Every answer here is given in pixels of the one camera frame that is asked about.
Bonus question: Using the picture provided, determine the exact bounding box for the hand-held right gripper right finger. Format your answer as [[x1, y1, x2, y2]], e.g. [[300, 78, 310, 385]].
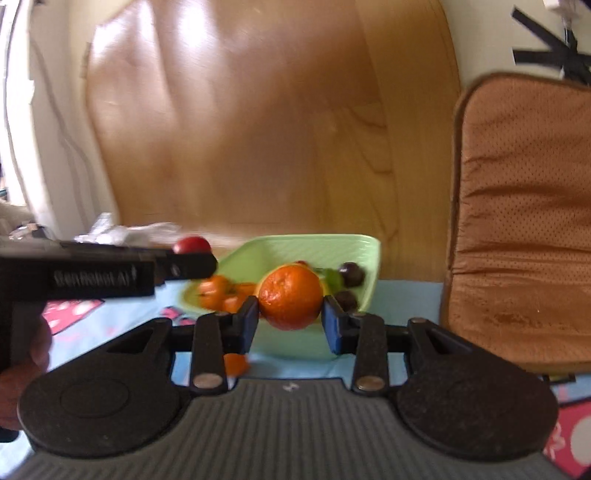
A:
[[321, 295, 486, 395]]

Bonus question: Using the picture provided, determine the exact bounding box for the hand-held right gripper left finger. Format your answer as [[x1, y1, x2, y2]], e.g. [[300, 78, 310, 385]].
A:
[[99, 295, 260, 396]]

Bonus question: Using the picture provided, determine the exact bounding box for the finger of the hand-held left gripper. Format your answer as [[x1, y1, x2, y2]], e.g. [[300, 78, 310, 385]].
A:
[[154, 251, 219, 283]]

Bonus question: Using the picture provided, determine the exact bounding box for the large red tomato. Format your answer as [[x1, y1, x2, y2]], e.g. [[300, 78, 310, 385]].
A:
[[172, 236, 212, 256]]

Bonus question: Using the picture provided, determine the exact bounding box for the dark purple plum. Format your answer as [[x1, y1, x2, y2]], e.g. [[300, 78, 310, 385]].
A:
[[338, 261, 367, 288], [333, 290, 360, 313]]

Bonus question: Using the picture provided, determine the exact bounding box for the large orange mandarin with stem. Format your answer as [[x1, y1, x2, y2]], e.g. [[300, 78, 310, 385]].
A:
[[257, 264, 324, 332]]

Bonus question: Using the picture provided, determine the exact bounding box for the light green plastic basin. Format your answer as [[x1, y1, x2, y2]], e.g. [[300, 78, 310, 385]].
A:
[[182, 234, 382, 361]]

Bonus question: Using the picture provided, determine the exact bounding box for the person's left hand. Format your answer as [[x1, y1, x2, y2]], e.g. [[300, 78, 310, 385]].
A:
[[0, 316, 53, 429]]

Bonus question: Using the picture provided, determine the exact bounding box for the orange cherry tomato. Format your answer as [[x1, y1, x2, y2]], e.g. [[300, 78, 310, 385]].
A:
[[223, 353, 250, 376]]

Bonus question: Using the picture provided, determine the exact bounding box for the printed cartoon blanket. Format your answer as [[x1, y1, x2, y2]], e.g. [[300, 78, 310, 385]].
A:
[[0, 276, 591, 480]]

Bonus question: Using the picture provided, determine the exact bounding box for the clear plastic bag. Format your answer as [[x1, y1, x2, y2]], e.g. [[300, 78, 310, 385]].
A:
[[73, 212, 182, 246]]

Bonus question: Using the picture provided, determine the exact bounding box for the wood-pattern board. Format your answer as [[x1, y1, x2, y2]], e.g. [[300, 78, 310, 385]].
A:
[[84, 0, 463, 283]]

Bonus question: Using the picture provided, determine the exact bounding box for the brown mesh seat cushion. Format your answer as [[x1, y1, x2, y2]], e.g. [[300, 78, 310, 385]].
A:
[[440, 72, 591, 376]]

